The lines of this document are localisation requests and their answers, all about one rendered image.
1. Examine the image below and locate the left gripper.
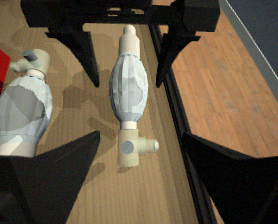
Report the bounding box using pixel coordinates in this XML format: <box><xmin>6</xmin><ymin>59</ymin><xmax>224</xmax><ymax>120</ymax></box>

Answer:
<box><xmin>20</xmin><ymin>0</ymin><xmax>221</xmax><ymax>88</ymax></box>

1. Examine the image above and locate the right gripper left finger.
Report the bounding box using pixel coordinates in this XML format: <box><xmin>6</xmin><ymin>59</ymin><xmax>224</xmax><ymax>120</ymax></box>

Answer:
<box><xmin>0</xmin><ymin>131</ymin><xmax>100</xmax><ymax>224</ymax></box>

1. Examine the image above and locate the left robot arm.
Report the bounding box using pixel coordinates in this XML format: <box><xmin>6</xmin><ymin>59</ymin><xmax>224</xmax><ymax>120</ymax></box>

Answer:
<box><xmin>76</xmin><ymin>0</ymin><xmax>152</xmax><ymax>9</ymax></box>

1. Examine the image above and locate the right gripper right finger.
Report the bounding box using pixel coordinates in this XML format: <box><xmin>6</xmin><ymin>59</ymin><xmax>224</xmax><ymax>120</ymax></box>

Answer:
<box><xmin>182</xmin><ymin>132</ymin><xmax>278</xmax><ymax>224</ymax></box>

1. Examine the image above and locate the red tray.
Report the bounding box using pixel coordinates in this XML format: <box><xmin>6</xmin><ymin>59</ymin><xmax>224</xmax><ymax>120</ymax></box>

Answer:
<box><xmin>0</xmin><ymin>50</ymin><xmax>11</xmax><ymax>95</ymax></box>

